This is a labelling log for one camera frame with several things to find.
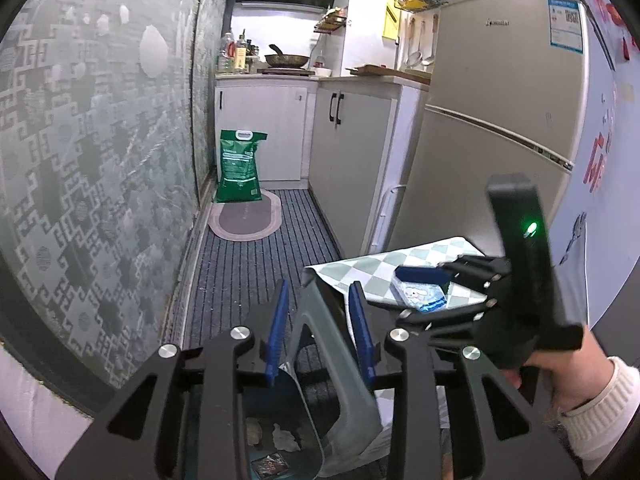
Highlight wall spice rack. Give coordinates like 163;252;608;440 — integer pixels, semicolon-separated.
314;7;351;34

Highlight beige two-door fridge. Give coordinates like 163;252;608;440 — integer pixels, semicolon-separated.
387;0;592;281

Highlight white cabinet with black handles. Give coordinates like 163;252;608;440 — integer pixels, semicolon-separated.
307;76;431;257

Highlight white pipe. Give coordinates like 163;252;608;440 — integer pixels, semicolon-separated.
367;185;406;256

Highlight green rice bag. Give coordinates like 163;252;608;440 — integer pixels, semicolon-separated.
215;129;268;204

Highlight black frying pan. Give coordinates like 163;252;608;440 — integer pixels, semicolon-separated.
264;44;311;69

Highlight person's right forearm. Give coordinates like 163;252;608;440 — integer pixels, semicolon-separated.
542;357;640;479

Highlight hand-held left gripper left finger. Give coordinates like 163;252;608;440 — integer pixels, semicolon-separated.
55;279;291;480

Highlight teal plastic trash bin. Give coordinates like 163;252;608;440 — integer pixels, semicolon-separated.
240;367;327;480

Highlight hanging metal ladles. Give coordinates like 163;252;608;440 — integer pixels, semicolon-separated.
404;14;437;69

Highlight yellow hanging holder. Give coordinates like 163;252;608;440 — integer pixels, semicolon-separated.
382;0;401;41

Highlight wooden cutting board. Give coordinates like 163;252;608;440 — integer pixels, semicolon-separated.
350;63;433;81

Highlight person's right hand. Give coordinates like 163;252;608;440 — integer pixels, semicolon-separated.
500;326;615;414

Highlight red wall sticker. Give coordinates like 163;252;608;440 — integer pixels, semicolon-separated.
582;85;619;194

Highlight white kitchen cabinet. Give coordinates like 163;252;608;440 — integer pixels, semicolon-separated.
214;74;319;184

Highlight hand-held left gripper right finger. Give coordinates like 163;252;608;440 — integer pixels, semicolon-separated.
348;280;583;480

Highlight patterned frosted glass door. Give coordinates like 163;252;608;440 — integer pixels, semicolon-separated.
192;0;237;202
0;0;211;406

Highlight blue white tissue packet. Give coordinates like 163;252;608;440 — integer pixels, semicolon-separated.
395;280;449;314

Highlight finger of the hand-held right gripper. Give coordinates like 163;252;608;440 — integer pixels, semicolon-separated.
367;299;501;349
395;255;511;289

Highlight oval grey floor mat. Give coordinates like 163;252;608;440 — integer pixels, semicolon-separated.
208;189;283;243

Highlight clear plastic wrapper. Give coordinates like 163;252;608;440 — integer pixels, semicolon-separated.
272;423;302;452

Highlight dark figure wall sticker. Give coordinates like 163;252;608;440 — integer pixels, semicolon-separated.
560;212;589;266

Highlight clear plastic bottle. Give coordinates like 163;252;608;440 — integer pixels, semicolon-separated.
218;32;236;74

